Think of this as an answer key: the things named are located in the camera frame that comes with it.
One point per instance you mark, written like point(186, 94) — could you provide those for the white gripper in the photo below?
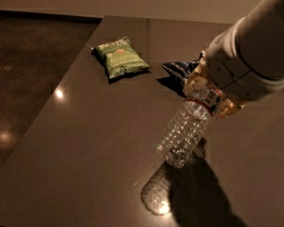
point(227, 67)

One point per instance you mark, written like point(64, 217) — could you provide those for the clear plastic water bottle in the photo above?
point(184, 131)

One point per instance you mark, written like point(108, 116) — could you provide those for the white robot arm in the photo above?
point(246, 61)

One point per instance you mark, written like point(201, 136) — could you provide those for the blue crumpled chip bag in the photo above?
point(181, 71)

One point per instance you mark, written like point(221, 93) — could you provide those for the green chip bag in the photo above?
point(120, 58)

